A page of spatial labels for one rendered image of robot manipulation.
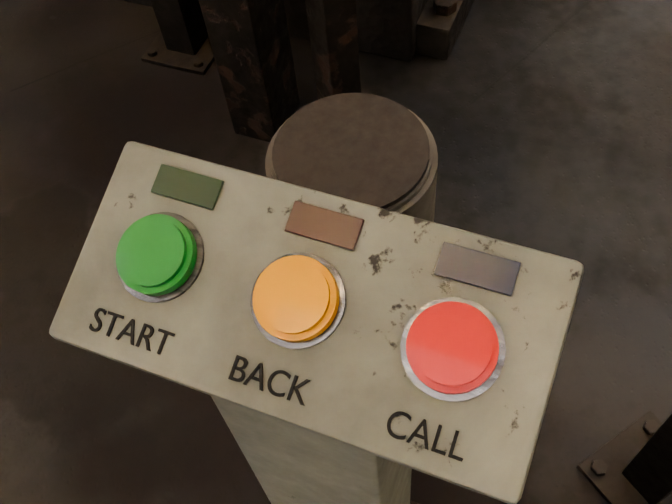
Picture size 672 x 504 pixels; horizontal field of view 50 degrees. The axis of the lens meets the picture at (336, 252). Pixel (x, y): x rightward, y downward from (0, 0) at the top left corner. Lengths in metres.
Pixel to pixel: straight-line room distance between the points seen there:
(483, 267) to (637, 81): 1.04
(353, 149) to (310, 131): 0.04
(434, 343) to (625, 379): 0.71
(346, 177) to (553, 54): 0.92
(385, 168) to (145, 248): 0.19
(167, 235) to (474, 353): 0.16
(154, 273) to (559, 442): 0.70
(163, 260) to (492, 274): 0.15
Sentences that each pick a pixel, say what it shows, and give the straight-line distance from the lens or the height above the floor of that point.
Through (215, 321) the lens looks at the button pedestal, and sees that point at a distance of 0.35.
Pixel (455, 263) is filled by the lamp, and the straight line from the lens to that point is 0.33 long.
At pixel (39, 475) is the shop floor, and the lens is 1.04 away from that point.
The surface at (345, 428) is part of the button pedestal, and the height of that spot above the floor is 0.58.
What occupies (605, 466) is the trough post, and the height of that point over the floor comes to 0.02.
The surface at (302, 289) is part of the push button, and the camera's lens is 0.33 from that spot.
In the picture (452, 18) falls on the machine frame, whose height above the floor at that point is 0.07.
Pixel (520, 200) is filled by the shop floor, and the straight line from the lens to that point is 1.14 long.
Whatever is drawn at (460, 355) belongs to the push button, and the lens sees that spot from 0.32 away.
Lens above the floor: 0.90
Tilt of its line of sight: 56 degrees down
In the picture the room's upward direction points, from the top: 8 degrees counter-clockwise
